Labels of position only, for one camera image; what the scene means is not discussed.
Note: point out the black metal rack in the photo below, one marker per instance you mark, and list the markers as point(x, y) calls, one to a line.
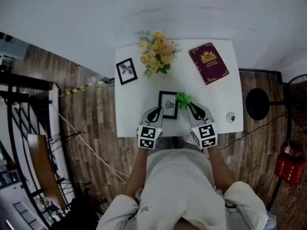
point(16, 109)

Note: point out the person's right forearm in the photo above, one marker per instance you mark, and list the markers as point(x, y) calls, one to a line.
point(219, 169)

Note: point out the small white round camera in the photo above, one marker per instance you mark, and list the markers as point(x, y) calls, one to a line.
point(230, 117)

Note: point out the black picture frame leaf print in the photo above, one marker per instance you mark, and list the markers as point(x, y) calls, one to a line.
point(126, 71)

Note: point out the yellow flower bouquet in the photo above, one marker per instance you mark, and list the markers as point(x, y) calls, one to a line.
point(157, 54)

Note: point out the person's left forearm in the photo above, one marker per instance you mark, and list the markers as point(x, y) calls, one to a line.
point(136, 171)

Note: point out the black floor fan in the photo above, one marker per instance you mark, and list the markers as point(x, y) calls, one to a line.
point(257, 104)

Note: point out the yellow black striped tape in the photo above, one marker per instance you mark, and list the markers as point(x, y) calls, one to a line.
point(79, 89)

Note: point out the red fire extinguisher box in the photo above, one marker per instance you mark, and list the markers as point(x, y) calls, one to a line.
point(290, 170)

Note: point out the thin white stick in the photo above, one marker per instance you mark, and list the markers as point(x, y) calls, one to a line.
point(96, 154)

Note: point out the person's white shirt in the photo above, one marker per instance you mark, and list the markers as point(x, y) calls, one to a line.
point(180, 190)

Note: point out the green cloth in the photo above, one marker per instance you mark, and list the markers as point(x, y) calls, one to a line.
point(184, 100)

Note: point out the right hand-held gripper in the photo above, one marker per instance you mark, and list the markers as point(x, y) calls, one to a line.
point(205, 134)

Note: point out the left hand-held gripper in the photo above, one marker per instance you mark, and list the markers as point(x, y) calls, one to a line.
point(146, 134)

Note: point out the red fire extinguisher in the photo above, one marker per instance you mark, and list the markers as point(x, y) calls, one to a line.
point(290, 150)

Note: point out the maroon book gold ornament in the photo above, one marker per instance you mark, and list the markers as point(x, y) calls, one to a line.
point(208, 62)

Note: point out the black picture frame crest print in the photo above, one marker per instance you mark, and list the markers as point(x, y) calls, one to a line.
point(168, 104)

